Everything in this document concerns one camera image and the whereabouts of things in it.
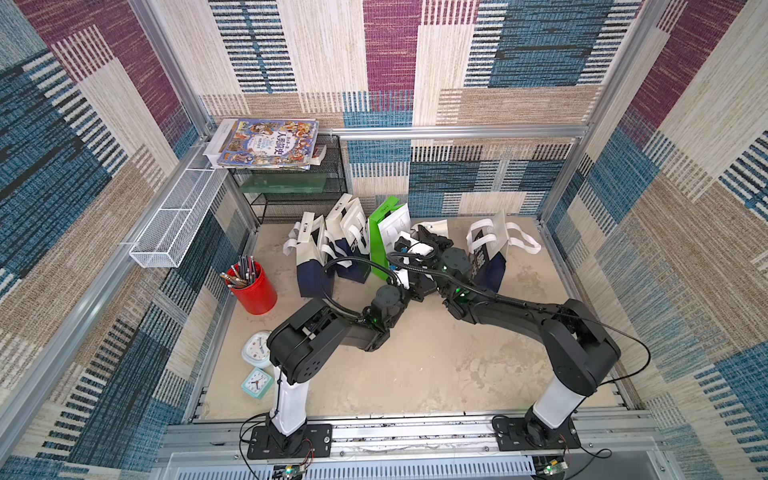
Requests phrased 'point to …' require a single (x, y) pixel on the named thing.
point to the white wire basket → (169, 234)
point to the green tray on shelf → (286, 182)
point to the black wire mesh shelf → (279, 196)
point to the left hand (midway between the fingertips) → (423, 268)
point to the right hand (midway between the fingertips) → (430, 224)
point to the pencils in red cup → (241, 275)
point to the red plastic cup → (259, 297)
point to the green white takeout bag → (386, 223)
